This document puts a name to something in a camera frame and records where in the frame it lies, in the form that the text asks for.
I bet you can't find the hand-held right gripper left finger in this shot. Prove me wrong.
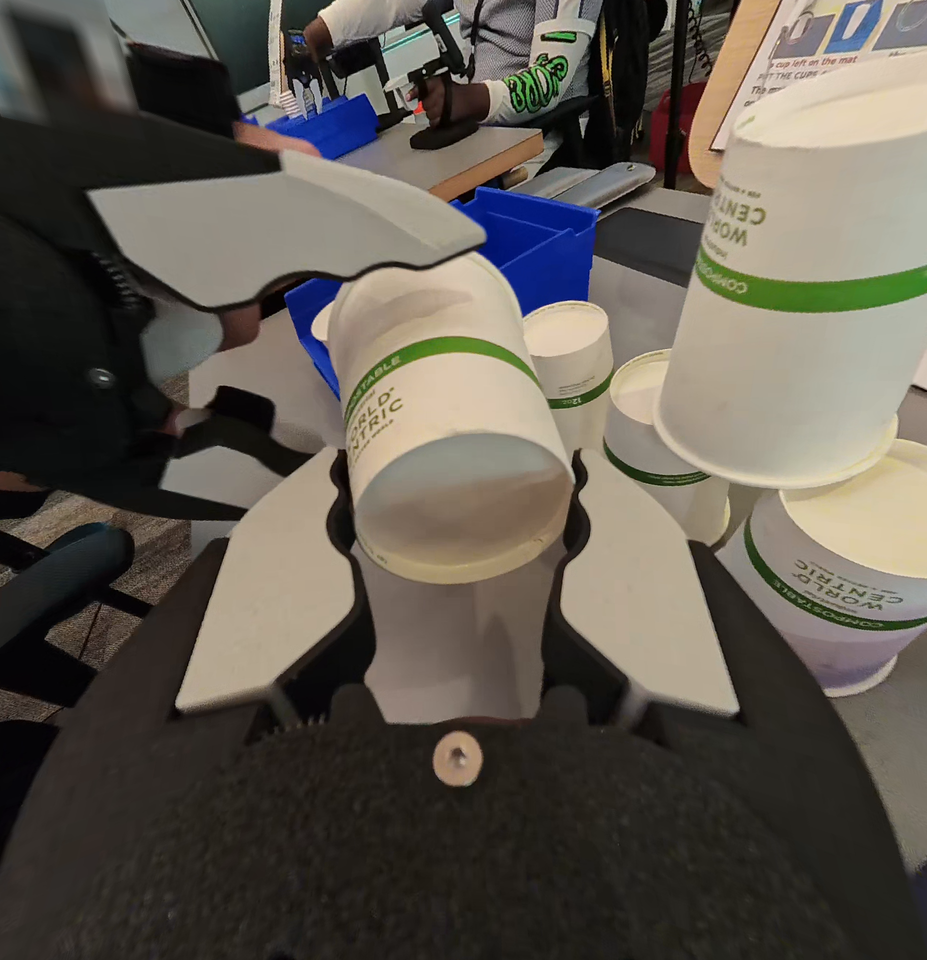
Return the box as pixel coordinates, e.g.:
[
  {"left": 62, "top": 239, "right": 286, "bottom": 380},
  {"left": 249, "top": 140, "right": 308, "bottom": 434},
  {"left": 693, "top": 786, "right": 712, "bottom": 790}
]
[{"left": 174, "top": 447, "right": 377, "bottom": 723}]

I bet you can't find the black wall screen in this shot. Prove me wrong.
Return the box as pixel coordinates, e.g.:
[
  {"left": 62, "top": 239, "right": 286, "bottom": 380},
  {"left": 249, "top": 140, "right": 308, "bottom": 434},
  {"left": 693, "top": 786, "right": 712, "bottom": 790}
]
[{"left": 186, "top": 0, "right": 337, "bottom": 99}]

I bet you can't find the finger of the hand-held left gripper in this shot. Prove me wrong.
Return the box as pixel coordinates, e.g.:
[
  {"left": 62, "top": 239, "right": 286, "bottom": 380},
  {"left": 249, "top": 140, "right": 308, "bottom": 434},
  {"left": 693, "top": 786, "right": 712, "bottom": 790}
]
[{"left": 85, "top": 148, "right": 489, "bottom": 312}]

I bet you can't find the dark table cable cover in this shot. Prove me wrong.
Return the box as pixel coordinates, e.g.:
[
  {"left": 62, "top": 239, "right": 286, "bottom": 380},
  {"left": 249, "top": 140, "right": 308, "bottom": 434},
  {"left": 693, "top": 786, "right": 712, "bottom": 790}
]
[{"left": 592, "top": 186, "right": 714, "bottom": 297}]

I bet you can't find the blue plastic bin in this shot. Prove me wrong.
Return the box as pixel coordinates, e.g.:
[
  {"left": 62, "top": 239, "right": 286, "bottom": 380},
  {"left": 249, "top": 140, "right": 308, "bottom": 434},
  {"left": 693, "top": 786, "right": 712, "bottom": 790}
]
[
  {"left": 240, "top": 93, "right": 380, "bottom": 161},
  {"left": 283, "top": 186, "right": 601, "bottom": 402}
]

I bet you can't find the wooden instruction board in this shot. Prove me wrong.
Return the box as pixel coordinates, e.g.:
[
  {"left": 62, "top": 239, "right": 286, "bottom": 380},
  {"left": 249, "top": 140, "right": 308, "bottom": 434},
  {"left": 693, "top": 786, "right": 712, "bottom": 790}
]
[{"left": 687, "top": 0, "right": 927, "bottom": 190}]

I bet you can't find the black pole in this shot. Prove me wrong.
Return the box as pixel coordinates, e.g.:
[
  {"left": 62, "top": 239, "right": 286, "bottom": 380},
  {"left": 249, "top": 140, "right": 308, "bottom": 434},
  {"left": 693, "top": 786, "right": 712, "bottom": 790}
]
[{"left": 662, "top": 0, "right": 697, "bottom": 190}]

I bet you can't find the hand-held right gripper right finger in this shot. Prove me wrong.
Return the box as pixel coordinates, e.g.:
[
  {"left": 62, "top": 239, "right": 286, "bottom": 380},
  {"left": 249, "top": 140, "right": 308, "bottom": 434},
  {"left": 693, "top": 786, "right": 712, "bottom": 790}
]
[{"left": 543, "top": 447, "right": 741, "bottom": 731}]

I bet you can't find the grey metal tray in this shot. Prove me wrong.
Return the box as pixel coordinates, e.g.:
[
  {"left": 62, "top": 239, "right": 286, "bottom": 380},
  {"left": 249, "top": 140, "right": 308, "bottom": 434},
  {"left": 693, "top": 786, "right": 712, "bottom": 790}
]
[{"left": 510, "top": 160, "right": 658, "bottom": 213}]

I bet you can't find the red bag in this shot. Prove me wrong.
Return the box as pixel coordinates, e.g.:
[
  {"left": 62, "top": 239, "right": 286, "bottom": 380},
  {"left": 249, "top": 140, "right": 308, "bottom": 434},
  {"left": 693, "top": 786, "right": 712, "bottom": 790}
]
[{"left": 649, "top": 81, "right": 711, "bottom": 180}]

